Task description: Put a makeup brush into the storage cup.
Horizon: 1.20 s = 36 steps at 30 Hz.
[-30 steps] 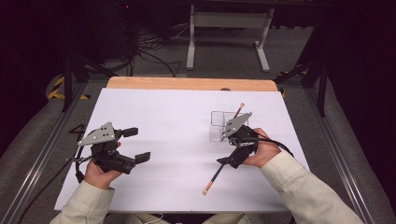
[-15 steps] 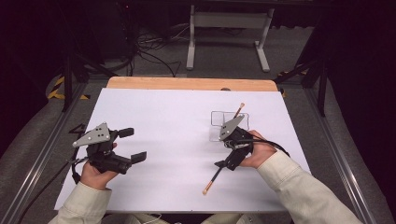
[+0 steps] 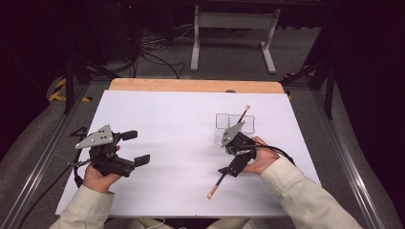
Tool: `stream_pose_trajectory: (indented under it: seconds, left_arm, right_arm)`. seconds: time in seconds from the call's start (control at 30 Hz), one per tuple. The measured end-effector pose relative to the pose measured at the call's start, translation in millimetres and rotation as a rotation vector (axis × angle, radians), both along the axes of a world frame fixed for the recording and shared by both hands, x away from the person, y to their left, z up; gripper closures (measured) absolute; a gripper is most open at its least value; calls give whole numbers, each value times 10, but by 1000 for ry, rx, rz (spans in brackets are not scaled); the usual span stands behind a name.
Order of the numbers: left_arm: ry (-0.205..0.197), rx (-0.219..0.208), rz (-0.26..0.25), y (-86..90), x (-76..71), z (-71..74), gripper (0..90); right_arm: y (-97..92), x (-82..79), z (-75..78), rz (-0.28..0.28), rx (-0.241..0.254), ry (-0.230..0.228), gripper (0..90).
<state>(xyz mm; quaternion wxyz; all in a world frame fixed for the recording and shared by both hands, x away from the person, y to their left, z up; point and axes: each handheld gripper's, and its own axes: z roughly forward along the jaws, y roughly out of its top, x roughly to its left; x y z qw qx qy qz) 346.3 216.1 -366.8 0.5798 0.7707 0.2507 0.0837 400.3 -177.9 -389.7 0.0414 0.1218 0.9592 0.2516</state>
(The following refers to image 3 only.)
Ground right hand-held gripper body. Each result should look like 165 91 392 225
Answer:
221 120 258 160

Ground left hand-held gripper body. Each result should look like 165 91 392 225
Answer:
75 124 137 178

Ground clear acrylic organizer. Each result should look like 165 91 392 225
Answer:
213 113 256 147

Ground black makeup brush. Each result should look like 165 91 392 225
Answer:
237 105 251 124
206 173 229 200

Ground person's right hand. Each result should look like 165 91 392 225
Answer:
243 136 281 176

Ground person's left hand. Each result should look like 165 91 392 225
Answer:
82 145 124 195

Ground white table sheet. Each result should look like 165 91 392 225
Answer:
55 90 323 219

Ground yellow black floor tape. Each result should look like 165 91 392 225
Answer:
284 70 317 80
47 77 94 103

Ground black tripod stand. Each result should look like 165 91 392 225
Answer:
280 60 336 120
61 53 121 115

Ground white metal stand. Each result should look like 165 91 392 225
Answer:
190 4 282 74

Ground right hand-held gripper cable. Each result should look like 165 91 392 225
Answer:
245 143 296 167

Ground hand-held gripper cable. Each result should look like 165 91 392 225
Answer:
245 143 296 167
17 149 94 229

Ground aluminium floor rail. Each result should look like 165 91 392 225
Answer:
0 84 92 229
309 89 387 229

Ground left hand-held gripper cable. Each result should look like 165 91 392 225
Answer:
17 149 94 229

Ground bundle of black floor cables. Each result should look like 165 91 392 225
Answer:
127 23 194 80

